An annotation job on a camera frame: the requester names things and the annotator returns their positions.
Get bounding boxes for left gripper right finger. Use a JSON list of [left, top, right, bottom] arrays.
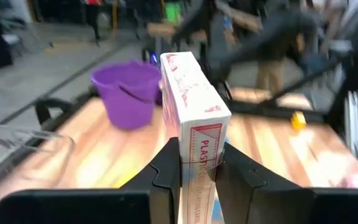
[[214, 141, 358, 224]]

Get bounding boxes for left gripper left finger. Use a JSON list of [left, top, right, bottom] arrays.
[[0, 136, 182, 224]]

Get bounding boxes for pink foam die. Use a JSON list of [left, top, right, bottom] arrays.
[[336, 173, 358, 189]]

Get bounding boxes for red playing card box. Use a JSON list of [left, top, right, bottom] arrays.
[[159, 51, 232, 224]]

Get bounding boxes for large clear plastic bin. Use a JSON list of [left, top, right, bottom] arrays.
[[0, 124, 76, 187]]

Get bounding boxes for long blue toy brick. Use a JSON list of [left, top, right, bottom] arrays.
[[210, 198, 226, 224]]

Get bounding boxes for tiny yellow toy brick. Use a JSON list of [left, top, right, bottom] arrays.
[[290, 111, 308, 130]]

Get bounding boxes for purple plastic bucket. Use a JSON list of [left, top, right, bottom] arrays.
[[90, 60, 163, 131]]

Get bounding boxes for person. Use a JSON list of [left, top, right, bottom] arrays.
[[255, 57, 287, 94], [85, 0, 104, 43]]

